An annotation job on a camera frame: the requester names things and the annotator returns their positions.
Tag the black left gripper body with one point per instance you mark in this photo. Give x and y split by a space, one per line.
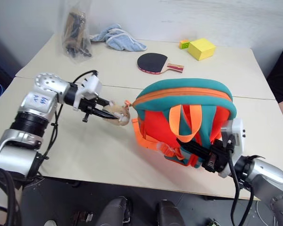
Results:
87 107

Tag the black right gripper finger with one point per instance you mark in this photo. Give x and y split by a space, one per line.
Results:
195 147
199 156

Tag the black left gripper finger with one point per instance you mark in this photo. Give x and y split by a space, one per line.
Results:
103 113
105 102

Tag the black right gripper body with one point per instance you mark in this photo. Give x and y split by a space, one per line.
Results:
217 157

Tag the beige plush toy charm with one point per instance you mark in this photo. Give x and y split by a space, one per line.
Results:
119 110

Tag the orange and teal backpack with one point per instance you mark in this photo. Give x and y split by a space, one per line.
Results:
179 90

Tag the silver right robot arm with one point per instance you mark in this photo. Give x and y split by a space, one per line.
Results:
268 175

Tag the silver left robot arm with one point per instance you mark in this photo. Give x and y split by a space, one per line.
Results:
42 101

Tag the yellow box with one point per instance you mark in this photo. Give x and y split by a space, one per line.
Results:
201 48

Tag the black table tennis paddle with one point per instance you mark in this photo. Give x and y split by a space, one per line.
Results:
151 61

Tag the dark rounded shape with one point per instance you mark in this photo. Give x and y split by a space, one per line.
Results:
169 213
118 212

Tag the light blue towel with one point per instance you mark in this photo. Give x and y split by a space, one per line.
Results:
122 40

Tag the clear plastic bag with items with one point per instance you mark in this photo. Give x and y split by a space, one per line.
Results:
75 40

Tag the small green yellow cube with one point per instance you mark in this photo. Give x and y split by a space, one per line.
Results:
184 44

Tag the person in black shirt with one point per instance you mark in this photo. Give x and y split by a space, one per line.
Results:
281 77

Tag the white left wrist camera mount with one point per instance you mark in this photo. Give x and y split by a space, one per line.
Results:
93 87

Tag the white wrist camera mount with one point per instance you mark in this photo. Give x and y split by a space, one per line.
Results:
237 131
93 87

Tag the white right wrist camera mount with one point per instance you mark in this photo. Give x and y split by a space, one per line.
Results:
237 131

